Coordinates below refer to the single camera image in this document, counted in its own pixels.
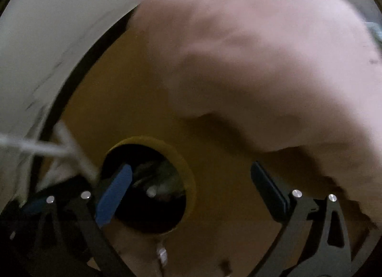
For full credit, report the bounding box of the yellow rimmed trash bin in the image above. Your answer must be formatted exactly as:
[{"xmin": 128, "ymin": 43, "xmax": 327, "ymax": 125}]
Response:
[{"xmin": 96, "ymin": 136, "xmax": 196, "ymax": 236}]

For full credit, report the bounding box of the pink bed blanket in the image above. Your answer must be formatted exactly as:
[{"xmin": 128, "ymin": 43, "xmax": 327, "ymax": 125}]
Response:
[{"xmin": 131, "ymin": 0, "xmax": 381, "ymax": 224}]

